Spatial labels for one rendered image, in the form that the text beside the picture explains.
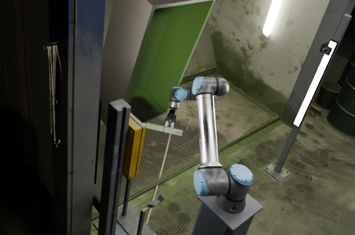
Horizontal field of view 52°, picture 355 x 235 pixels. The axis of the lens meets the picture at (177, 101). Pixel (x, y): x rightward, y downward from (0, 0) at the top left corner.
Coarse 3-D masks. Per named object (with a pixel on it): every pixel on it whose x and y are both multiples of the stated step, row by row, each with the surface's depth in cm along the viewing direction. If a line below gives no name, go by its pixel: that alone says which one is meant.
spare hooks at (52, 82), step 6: (54, 42) 158; (48, 48) 156; (54, 48) 158; (48, 54) 158; (54, 54) 160; (48, 60) 161; (54, 60) 162; (54, 66) 164; (60, 66) 165; (54, 72) 166; (54, 78) 168; (54, 84) 172; (54, 90) 174; (54, 96) 176; (54, 102) 178; (54, 108) 182; (54, 114) 180; (54, 120) 179; (54, 126) 180; (54, 132) 182; (54, 138) 184; (54, 144) 187
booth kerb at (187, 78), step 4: (212, 68) 483; (216, 68) 489; (196, 72) 463; (200, 72) 468; (204, 72) 475; (208, 72) 481; (212, 72) 488; (184, 76) 450; (188, 76) 454; (192, 76) 461; (196, 76) 466; (200, 76) 473; (204, 76) 479; (184, 80) 454; (188, 80) 459; (192, 80) 466; (180, 84) 452
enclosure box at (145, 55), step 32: (128, 0) 229; (160, 0) 223; (192, 0) 237; (128, 32) 239; (160, 32) 300; (192, 32) 280; (128, 64) 249; (160, 64) 318; (128, 96) 330; (160, 96) 331
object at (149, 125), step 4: (144, 124) 295; (148, 124) 294; (152, 124) 294; (148, 128) 294; (152, 128) 294; (156, 128) 293; (160, 128) 293; (164, 128) 293; (168, 128) 293; (172, 128) 293; (164, 132) 293; (168, 132) 293; (172, 132) 292; (176, 132) 291; (180, 132) 292
